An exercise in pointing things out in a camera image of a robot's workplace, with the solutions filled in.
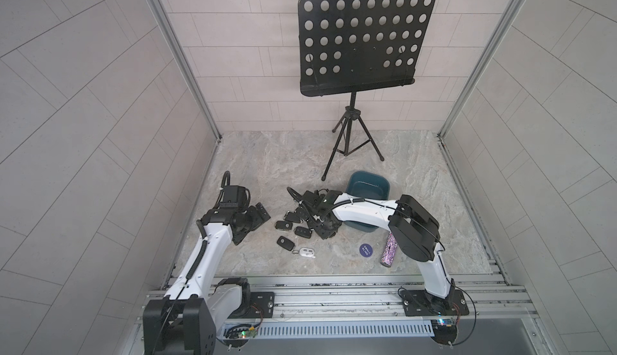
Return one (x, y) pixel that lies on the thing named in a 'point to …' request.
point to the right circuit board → (444, 330)
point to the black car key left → (283, 225)
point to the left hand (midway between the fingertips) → (262, 217)
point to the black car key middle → (303, 231)
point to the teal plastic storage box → (367, 185)
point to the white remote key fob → (307, 252)
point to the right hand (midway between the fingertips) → (325, 231)
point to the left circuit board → (239, 339)
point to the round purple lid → (365, 250)
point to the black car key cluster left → (295, 216)
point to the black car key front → (285, 243)
